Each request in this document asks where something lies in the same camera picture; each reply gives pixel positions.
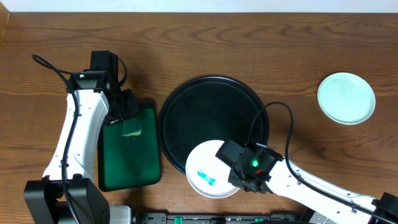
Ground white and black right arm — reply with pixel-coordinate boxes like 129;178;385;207
216;141;397;223

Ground mint green plate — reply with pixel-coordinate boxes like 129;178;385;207
317;72;376;125

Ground white stained plate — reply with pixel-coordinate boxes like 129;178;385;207
185;140;239;199

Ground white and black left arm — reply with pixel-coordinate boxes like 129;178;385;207
24;70;133;223

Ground green and yellow sponge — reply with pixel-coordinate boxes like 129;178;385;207
121;118;142;137

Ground round black tray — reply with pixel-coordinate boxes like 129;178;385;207
157;76;269;173

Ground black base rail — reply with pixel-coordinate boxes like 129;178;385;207
141;213;308;224

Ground green rectangular water tray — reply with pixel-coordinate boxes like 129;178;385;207
98;102;161;192

